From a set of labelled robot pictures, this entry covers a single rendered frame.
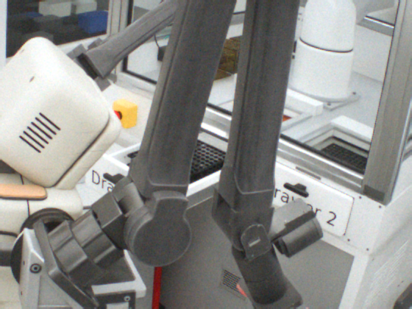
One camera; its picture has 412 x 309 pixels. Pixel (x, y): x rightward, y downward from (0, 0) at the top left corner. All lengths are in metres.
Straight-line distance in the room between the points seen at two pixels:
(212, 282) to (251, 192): 1.24
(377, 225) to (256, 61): 0.91
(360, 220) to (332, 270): 0.19
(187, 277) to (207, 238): 0.20
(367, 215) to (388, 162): 0.16
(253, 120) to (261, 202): 0.11
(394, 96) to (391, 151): 0.14
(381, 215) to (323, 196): 0.17
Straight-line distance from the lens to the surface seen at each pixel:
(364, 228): 1.60
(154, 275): 2.09
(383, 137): 1.49
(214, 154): 1.73
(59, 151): 0.84
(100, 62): 1.18
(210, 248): 1.96
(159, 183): 0.73
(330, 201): 1.60
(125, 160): 1.73
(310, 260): 1.74
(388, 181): 1.52
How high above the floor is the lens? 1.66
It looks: 27 degrees down
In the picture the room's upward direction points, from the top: 7 degrees clockwise
